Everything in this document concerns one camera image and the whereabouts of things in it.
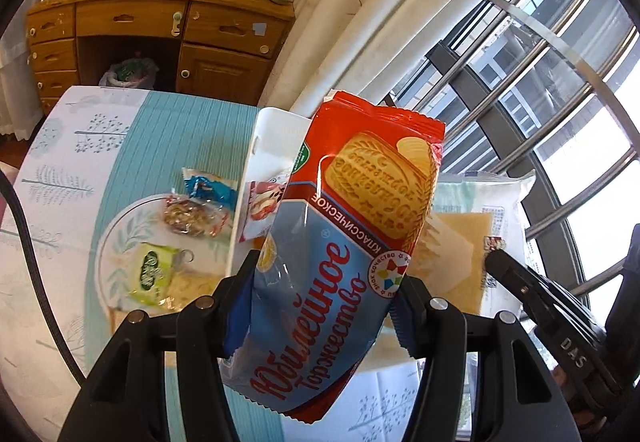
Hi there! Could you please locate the white pleated curtain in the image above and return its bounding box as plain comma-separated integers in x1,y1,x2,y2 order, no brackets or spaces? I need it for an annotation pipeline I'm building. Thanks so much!
257,0,551,133

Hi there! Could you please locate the blue candy packet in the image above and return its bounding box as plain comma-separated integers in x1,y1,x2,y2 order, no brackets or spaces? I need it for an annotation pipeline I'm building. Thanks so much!
181,167,240,210

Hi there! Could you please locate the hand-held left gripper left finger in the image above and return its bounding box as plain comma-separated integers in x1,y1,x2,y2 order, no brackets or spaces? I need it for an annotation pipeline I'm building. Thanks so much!
57,249,263,442

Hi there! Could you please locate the red and blue biscuit packet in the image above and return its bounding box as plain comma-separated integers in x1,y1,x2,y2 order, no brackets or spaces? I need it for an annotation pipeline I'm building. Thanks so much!
220,90,447,428

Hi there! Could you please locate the white lace cloth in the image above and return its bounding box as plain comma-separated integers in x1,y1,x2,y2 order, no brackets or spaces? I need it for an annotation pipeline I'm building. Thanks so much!
0,22,43,138

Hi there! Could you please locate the green and yellow snack packet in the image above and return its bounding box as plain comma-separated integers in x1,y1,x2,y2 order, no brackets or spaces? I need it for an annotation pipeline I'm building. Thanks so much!
127,242,193,308

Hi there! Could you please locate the plastic bag trash bin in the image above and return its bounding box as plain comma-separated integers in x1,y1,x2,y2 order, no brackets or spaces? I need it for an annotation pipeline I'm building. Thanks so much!
97,57,160,89

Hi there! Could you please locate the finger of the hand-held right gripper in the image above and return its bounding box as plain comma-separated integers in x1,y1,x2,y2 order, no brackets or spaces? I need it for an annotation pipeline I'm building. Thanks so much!
482,246,582,339

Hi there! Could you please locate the wooden desk with drawers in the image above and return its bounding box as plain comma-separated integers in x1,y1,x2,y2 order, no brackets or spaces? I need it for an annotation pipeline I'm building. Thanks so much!
25,0,297,109

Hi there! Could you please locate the red and white snack packet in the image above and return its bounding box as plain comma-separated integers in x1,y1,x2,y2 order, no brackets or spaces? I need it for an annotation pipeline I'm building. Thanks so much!
239,178,287,243

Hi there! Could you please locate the clear nut bar packet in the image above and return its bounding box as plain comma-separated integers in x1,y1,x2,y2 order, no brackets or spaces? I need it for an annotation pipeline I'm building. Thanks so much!
161,195,232,239

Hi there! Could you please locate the leaf print tablecloth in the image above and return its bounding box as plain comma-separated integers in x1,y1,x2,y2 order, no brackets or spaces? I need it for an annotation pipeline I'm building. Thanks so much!
0,85,481,442

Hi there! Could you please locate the clear egg filling packet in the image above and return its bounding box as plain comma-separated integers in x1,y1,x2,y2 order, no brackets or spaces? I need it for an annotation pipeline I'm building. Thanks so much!
165,269,226,313

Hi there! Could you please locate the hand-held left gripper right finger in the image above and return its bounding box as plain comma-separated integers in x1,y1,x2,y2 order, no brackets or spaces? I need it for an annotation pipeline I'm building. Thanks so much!
390,275,576,442

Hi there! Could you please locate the yellow sandwich packet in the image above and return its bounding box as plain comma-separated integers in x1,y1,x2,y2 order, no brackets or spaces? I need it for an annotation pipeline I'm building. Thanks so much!
422,169,537,323

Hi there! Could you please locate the steel window guard rail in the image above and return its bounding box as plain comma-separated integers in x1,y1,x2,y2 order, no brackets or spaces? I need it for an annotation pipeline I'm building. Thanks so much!
487,0,640,123

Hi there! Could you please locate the dark window frame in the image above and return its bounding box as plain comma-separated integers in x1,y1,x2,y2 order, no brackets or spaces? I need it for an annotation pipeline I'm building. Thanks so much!
380,0,640,323

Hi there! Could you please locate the white plastic bin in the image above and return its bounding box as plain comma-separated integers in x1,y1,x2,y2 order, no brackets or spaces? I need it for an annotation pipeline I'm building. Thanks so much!
227,107,426,373

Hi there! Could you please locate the black cable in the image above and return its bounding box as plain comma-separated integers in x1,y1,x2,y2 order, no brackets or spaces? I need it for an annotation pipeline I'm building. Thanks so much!
0,162,88,385

